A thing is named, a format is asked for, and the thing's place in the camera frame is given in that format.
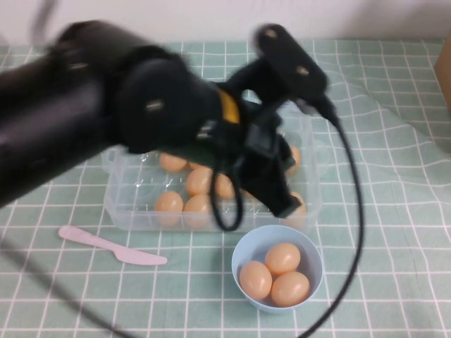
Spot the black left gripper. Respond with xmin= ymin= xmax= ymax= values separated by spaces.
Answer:
xmin=218 ymin=108 xmax=305 ymax=219

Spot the clear plastic egg box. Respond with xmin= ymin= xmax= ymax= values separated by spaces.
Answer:
xmin=101 ymin=105 xmax=331 ymax=234

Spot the brown cardboard box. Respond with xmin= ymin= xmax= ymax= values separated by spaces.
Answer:
xmin=433 ymin=42 xmax=451 ymax=117

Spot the light blue plastic bowl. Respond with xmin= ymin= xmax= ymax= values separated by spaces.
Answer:
xmin=231 ymin=225 xmax=324 ymax=314

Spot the green checked tablecloth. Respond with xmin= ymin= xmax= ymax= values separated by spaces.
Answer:
xmin=0 ymin=37 xmax=451 ymax=338

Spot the pink plastic knife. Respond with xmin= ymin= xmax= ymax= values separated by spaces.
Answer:
xmin=58 ymin=225 xmax=168 ymax=266

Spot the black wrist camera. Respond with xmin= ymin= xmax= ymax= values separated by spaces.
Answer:
xmin=252 ymin=23 xmax=330 ymax=106

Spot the black flat cable loop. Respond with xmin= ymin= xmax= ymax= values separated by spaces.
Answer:
xmin=30 ymin=0 xmax=59 ymax=43

